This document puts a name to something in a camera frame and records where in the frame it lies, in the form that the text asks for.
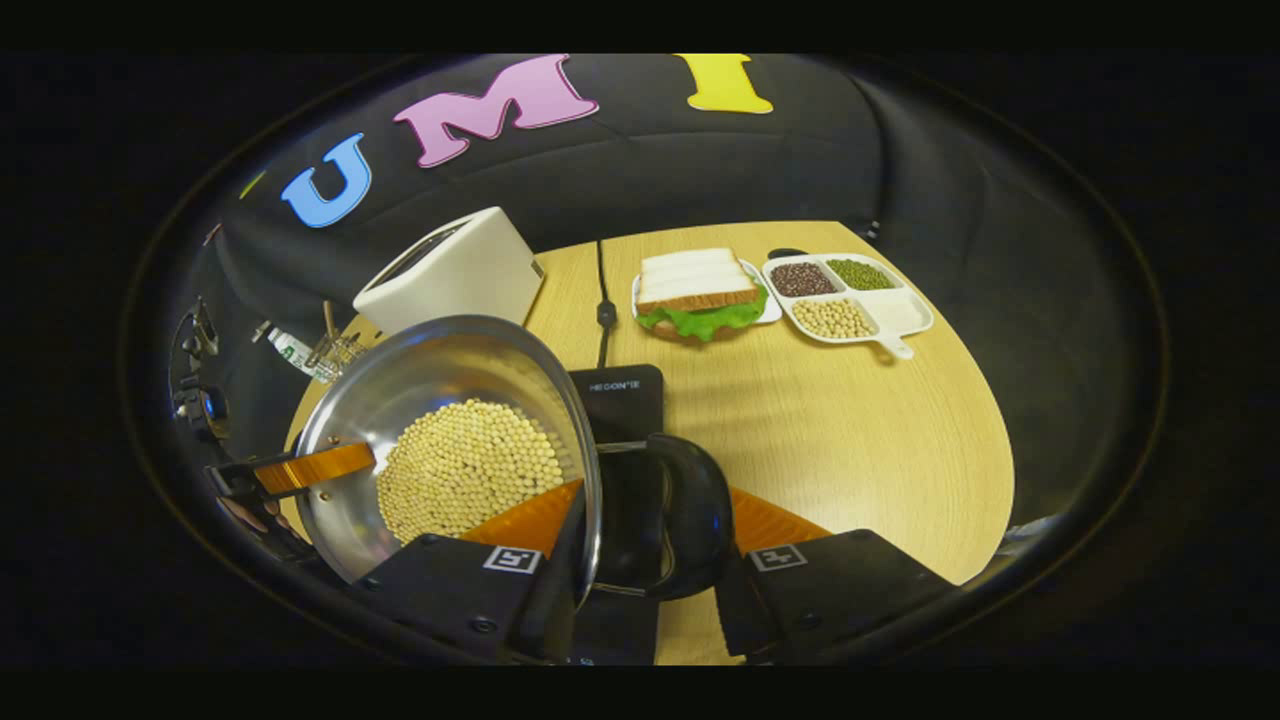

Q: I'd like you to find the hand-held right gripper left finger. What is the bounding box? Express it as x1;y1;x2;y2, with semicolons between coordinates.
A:
350;478;591;666

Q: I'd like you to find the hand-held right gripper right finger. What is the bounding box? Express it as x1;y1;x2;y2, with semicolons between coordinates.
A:
715;487;956;661

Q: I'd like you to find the steel pot with black handles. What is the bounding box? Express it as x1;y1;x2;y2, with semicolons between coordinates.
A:
290;315;736;601

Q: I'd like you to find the black induction cooktop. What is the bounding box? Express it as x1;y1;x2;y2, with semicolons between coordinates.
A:
565;364;667;667

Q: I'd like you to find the white drink bottle green label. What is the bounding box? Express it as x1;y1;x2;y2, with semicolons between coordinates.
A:
265;327;321;381

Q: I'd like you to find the pile of yellow soybeans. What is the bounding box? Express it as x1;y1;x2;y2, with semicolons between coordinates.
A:
375;398;566;546

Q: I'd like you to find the white toaster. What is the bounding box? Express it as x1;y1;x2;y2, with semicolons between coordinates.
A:
352;207;546;336

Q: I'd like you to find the white divided tray of beans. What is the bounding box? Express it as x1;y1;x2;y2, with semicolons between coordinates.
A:
762;252;936;361

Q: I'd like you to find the sandwich with lettuce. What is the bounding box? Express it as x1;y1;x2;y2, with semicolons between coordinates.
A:
636;247;769;343

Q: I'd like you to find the wire mesh utensil basket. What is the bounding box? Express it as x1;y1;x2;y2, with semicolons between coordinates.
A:
305;333;369;386

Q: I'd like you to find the black power cable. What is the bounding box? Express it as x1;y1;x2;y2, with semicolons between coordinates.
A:
596;240;617;369

